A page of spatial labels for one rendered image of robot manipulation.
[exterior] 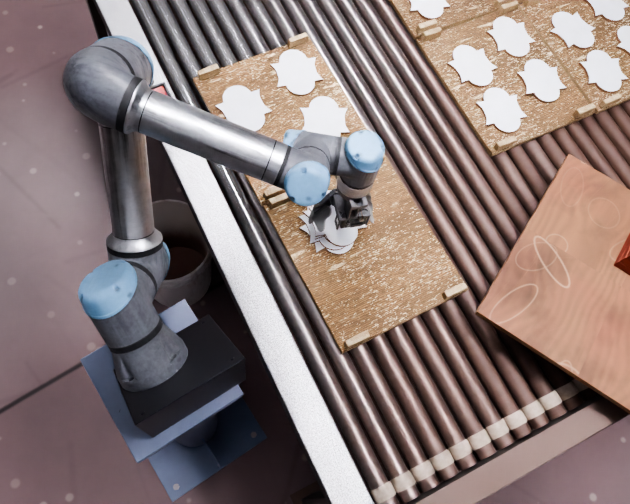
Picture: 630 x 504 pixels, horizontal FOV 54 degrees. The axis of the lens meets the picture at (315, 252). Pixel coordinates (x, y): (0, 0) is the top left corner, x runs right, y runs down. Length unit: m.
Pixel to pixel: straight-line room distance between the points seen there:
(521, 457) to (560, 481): 1.09
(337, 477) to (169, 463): 1.02
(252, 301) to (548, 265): 0.69
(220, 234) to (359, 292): 0.36
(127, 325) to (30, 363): 1.27
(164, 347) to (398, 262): 0.59
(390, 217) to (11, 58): 2.05
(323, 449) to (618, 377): 0.66
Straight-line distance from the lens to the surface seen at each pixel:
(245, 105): 1.68
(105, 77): 1.09
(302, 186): 1.05
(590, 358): 1.50
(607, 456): 2.67
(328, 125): 1.66
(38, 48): 3.13
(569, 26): 2.09
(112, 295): 1.23
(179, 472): 2.32
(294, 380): 1.43
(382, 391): 1.45
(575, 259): 1.56
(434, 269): 1.54
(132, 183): 1.28
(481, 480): 1.45
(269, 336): 1.45
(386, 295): 1.49
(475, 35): 1.96
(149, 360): 1.29
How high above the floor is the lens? 2.32
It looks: 67 degrees down
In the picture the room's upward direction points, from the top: 15 degrees clockwise
